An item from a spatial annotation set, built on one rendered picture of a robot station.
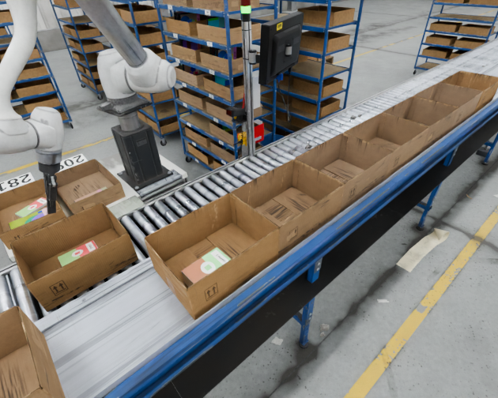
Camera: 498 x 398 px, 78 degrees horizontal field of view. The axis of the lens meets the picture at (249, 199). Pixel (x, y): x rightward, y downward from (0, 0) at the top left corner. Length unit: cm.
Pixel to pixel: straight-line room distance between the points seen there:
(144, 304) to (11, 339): 38
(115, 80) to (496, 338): 256
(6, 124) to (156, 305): 77
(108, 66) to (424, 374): 229
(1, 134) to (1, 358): 69
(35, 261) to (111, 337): 67
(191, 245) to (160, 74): 83
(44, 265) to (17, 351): 51
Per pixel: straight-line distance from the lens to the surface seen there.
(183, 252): 128
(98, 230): 169
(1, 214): 215
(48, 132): 136
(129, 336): 113
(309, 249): 123
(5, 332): 121
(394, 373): 208
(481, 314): 252
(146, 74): 160
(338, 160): 182
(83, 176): 220
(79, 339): 120
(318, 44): 310
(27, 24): 139
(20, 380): 120
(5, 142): 128
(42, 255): 168
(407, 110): 243
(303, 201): 148
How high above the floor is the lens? 181
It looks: 38 degrees down
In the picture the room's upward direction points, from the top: 3 degrees counter-clockwise
